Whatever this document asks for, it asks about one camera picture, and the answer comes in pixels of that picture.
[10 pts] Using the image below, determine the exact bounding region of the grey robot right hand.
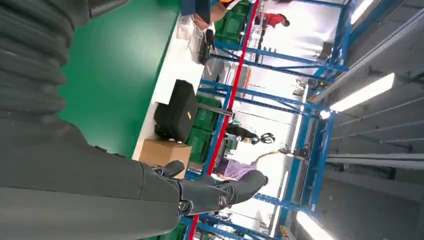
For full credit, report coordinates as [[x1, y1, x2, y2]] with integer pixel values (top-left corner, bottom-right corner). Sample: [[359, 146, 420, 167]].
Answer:
[[0, 115, 270, 240]]

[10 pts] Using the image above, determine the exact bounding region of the seated person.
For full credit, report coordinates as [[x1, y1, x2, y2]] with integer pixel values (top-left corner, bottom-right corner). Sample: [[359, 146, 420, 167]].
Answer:
[[180, 0, 244, 31]]

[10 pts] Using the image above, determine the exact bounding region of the ceiling light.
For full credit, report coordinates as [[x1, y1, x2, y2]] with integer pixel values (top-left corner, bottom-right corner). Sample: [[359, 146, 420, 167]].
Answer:
[[295, 210, 336, 240], [350, 0, 376, 25], [329, 72, 397, 114]]

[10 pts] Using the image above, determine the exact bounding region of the black handheld controller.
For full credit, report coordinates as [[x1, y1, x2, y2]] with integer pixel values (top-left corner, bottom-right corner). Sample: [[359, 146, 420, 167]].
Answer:
[[197, 29, 216, 66]]

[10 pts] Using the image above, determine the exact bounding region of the clear plastic bag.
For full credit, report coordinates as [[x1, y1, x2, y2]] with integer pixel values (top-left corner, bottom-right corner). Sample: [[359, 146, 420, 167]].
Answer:
[[176, 14, 208, 64]]

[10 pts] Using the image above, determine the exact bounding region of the cardboard box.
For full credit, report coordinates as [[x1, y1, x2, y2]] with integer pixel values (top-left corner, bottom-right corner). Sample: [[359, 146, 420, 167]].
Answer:
[[138, 138, 193, 180]]

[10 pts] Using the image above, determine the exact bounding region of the person in purple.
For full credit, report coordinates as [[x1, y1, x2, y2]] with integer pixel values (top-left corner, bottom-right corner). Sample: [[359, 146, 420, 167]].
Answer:
[[213, 148, 292, 182]]

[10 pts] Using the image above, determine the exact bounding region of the black carrying case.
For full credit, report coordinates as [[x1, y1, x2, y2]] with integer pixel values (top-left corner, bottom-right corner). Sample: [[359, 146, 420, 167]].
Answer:
[[153, 79, 200, 144]]

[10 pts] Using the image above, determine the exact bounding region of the green crate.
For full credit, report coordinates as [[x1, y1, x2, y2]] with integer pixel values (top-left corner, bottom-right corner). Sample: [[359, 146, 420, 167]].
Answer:
[[213, 0, 252, 45], [186, 127, 214, 166], [193, 95, 223, 132]]

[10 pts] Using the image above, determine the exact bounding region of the person in red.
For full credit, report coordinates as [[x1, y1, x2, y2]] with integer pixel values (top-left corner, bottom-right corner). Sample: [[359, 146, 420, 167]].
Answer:
[[254, 12, 291, 64]]

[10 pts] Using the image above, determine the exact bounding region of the blue metal rack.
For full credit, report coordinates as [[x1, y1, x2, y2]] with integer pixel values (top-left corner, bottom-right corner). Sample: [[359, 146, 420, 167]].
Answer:
[[180, 0, 359, 240]]

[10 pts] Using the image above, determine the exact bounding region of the green mat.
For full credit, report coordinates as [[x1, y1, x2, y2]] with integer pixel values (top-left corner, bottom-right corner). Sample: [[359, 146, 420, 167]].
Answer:
[[56, 0, 181, 160]]

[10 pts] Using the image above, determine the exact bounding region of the white table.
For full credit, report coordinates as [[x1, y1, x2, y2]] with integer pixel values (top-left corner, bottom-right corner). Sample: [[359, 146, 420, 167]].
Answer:
[[131, 14, 213, 162]]

